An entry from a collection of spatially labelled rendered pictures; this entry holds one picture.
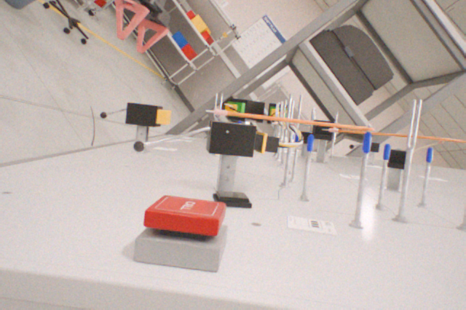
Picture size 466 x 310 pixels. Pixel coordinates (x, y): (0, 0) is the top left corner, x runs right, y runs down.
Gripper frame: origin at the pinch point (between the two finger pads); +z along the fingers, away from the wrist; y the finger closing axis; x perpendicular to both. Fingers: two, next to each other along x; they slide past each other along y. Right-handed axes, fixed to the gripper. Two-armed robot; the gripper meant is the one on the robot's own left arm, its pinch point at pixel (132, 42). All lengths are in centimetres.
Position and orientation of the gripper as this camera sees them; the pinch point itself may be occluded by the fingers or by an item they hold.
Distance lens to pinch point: 90.3
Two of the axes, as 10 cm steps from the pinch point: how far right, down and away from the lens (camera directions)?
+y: 1.6, 0.7, 9.8
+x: -9.0, -4.1, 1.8
